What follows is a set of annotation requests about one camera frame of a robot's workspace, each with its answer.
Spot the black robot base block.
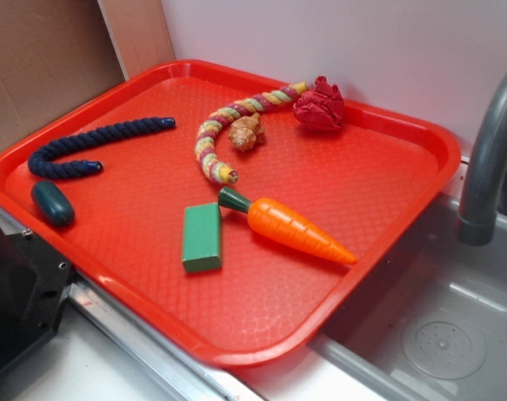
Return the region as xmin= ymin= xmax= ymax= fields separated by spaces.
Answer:
xmin=0 ymin=225 xmax=74 ymax=378

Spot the orange toy carrot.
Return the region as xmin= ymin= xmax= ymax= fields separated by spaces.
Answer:
xmin=218 ymin=187 xmax=357 ymax=265

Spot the red plastic tray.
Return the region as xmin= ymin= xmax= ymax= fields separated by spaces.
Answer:
xmin=0 ymin=61 xmax=461 ymax=368

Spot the green wooden block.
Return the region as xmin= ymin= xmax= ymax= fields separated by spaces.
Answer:
xmin=182 ymin=203 xmax=222 ymax=274

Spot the tan seashell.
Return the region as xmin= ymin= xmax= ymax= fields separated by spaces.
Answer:
xmin=228 ymin=113 xmax=266 ymax=152

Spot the crumpled red paper ball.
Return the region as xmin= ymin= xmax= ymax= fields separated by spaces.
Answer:
xmin=292 ymin=76 xmax=345 ymax=132

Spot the dark green oval pebble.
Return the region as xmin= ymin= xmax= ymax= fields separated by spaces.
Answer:
xmin=31 ymin=180 xmax=75 ymax=227

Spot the grey toy sink basin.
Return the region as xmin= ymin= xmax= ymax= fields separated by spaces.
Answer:
xmin=311 ymin=195 xmax=507 ymax=400

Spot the grey toy faucet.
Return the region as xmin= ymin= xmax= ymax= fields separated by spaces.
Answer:
xmin=455 ymin=73 xmax=507 ymax=246

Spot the brown cardboard panel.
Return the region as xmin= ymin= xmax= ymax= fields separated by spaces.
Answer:
xmin=0 ymin=1 xmax=124 ymax=153

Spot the multicolour braided rope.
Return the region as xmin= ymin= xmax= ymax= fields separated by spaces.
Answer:
xmin=195 ymin=81 xmax=309 ymax=186

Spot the navy blue rope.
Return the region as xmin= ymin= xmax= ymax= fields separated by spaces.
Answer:
xmin=27 ymin=116 xmax=177 ymax=181

